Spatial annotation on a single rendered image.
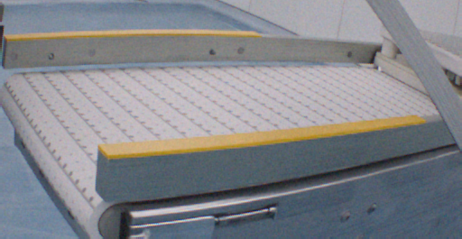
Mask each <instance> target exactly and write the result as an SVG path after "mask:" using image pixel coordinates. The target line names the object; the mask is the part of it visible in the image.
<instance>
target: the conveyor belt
mask: <svg viewBox="0 0 462 239"><path fill-rule="evenodd" d="M0 105H1V107H2V108H3V109H4V112H5V114H6V116H7V117H8V119H9V121H10V122H11V124H12V126H13V128H14V129H15V131H16V132H17V133H18V135H19V137H20V139H21V140H22V142H23V144H24V146H25V147H26V148H27V151H28V152H29V153H30V154H31V155H32V158H33V159H34V161H35V162H36V163H37V165H38V167H39V168H40V169H41V172H42V173H43V174H44V176H45V177H46V179H47V180H48V182H49V183H50V184H51V186H52V187H53V189H54V190H55V192H56V193H57V194H58V196H59V197H60V199H61V200H62V201H63V203H64V204H65V207H66V208H68V209H69V211H70V213H71V214H72V215H73V216H74V217H75V218H76V220H77V222H78V223H79V224H80V225H81V227H82V228H83V229H84V231H85V232H86V233H87V235H88V236H89V237H90V238H91V239H105V238H103V237H102V236H101V235H100V234H99V232H98V224H97V223H98V221H99V218H100V217H101V214H103V212H104V210H106V209H107V208H108V207H110V206H112V205H114V204H118V203H122V202H124V203H126V202H132V201H135V202H136V201H143V200H152V199H158V198H161V199H163V198H173V197H185V196H189V195H195V194H201V193H204V194H207V193H212V192H218V191H223V190H230V189H235V188H246V187H252V186H256V185H263V184H268V183H274V182H280V181H285V180H291V179H299V178H301V177H307V176H312V175H318V174H323V173H328V172H333V171H334V170H327V171H322V172H316V173H311V174H307V175H305V176H299V177H294V178H287V179H277V180H272V181H265V182H260V183H254V184H249V185H243V186H237V187H231V188H221V189H214V190H210V191H203V192H191V193H187V194H180V195H169V196H164V197H153V198H138V199H133V200H132V199H127V200H123V201H120V200H117V201H113V202H110V201H107V202H105V201H104V200H103V199H102V197H100V196H99V195H98V194H97V193H96V190H95V185H96V172H97V145H98V144H100V143H101V144H109V143H117V142H143V141H153V140H162V139H171V140H172V139H182V138H191V137H202V136H212V135H222V134H232V133H252V132H262V131H272V130H281V129H291V128H302V127H311V126H319V125H322V124H338V123H348V122H356V121H364V120H374V119H382V118H390V117H398V116H406V115H418V116H424V115H437V114H439V112H438V110H437V109H436V107H435V106H434V104H433V102H432V101H431V99H430V97H429V96H428V95H426V94H424V93H423V92H420V91H418V90H417V89H415V88H413V87H411V86H409V85H408V84H405V83H404V82H402V81H400V80H399V79H398V78H394V77H391V76H389V75H388V74H385V73H382V72H380V71H378V70H376V69H375V68H370V67H346V66H315V65H285V66H268V65H194V66H167V67H143V68H113V69H66V70H64V71H43V72H24V73H18V74H14V75H13V76H11V77H10V78H8V79H7V80H6V82H5V83H4V84H3V87H2V88H1V93H0ZM423 151H425V150H421V151H417V152H423ZM417 152H409V153H404V154H400V155H397V156H394V157H391V158H395V157H400V156H404V155H409V154H413V153H417ZM391 158H386V159H381V160H377V161H368V162H367V163H373V162H378V161H386V160H389V159H391ZM367 163H362V164H357V165H352V166H347V167H342V168H338V169H337V170H342V169H348V168H353V167H358V166H361V165H363V164H367Z"/></svg>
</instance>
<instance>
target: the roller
mask: <svg viewBox="0 0 462 239"><path fill-rule="evenodd" d="M125 206H131V204H130V203H129V202H126V203H124V202H122V203H118V204H114V205H112V206H110V207H108V208H107V209H106V210H104V212H103V214H101V217H100V218H99V221H98V223H97V224H98V232H99V234H100V235H101V236H102V237H103V238H105V239H126V231H127V229H126V227H127V222H128V221H127V220H126V219H125V210H126V209H127V208H126V207H125Z"/></svg>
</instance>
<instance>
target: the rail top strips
mask: <svg viewBox="0 0 462 239"><path fill-rule="evenodd" d="M148 35H152V36H172V35H182V36H247V37H255V38H262V35H260V34H258V33H256V32H233V31H208V30H185V31H183V30H159V31H157V30H140V31H134V30H124V31H96V32H90V31H85V32H53V33H49V32H45V33H34V34H31V33H26V34H16V35H13V34H8V35H4V37H5V39H6V40H7V41H21V40H23V41H29V40H41V39H45V40H50V39H62V38H69V39H73V38H86V37H95V38H98V37H114V36H123V37H129V36H148ZM425 123H426V120H425V119H422V118H420V117H419V116H418V115H406V116H398V117H390V118H382V119H374V120H364V121H356V122H348V123H338V124H322V125H319V126H311V127H302V128H291V129H281V130H272V131H262V132H252V133H232V134H222V135H212V136H202V137H191V138H182V139H172V140H171V139H162V140H153V141H143V142H117V143H109V144H101V143H100V144H98V145H97V148H98V149H99V150H100V151H101V152H102V154H103V155H104V156H105V157H106V158H107V159H108V160H113V159H119V158H134V157H142V156H151V155H152V156H158V155H166V154H174V153H183V152H206V151H215V150H224V149H233V148H241V147H249V146H258V145H266V144H276V143H283V142H290V141H299V140H307V139H315V138H323V137H330V136H339V135H346V134H353V133H360V132H367V131H374V130H381V129H388V128H394V127H401V126H408V125H414V124H425Z"/></svg>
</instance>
